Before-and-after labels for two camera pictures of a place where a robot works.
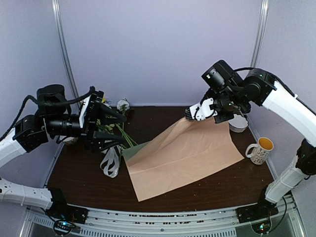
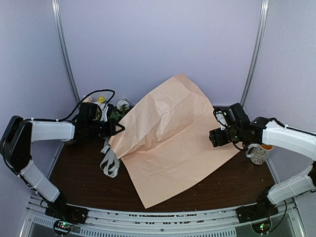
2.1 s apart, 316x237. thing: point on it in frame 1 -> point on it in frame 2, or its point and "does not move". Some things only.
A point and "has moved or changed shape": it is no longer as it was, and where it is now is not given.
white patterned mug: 258,153 does not move
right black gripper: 224,118 -> 216,138
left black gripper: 91,138 -> 111,123
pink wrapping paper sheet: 188,150 has moved or changed shape
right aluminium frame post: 260,33 does not move
